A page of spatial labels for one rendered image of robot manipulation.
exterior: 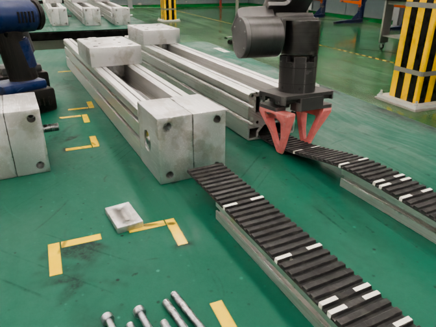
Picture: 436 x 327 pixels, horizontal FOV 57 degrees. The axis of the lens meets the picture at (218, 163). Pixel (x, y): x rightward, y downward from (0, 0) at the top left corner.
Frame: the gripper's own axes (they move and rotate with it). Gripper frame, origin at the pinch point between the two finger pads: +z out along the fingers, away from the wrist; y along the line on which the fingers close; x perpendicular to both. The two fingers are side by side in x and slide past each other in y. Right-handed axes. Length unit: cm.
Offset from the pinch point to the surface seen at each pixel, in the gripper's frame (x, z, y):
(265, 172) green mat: 4.5, 1.4, 8.7
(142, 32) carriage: -64, -15, 2
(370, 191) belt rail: 17.7, 0.8, 2.0
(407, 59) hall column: -182, 20, -282
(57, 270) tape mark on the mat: 12.2, 2.7, 39.3
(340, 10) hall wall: -831, -19, -863
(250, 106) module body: -7.8, -5.5, 3.4
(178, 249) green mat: 15.0, 2.6, 27.6
